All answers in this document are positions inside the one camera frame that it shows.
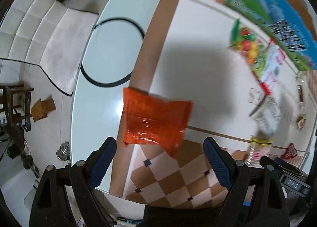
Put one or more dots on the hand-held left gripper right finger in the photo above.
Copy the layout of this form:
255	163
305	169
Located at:
218	166

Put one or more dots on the orange snack packet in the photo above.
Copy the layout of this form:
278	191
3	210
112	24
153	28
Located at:
154	123

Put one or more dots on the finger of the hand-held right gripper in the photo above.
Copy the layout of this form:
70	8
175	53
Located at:
289	166

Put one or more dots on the yellow label clear packet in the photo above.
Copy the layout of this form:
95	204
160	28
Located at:
258	147

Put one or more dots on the white cushioned sofa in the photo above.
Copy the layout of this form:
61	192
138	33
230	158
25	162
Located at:
37	31

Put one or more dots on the clear printed packet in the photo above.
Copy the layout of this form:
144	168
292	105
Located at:
268	115

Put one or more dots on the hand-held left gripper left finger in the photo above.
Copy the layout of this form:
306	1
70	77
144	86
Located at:
102	167

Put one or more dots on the flat cardboard piece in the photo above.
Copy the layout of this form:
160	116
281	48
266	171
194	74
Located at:
43	109

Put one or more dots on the dark wooden stool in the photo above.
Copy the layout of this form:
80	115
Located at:
11	100

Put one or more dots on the colourful candy packet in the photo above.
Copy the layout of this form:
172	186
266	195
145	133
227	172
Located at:
247	46

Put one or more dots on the red and white packet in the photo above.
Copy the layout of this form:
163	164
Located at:
271	66

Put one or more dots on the small red packet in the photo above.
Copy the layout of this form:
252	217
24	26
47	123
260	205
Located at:
289	152

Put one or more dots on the cardboard box with blue print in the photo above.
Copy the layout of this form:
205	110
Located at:
270	11

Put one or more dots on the metal dumbbell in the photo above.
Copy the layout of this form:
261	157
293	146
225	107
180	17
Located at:
63	151

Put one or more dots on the small pale packet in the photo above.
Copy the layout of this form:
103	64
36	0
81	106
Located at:
301	121

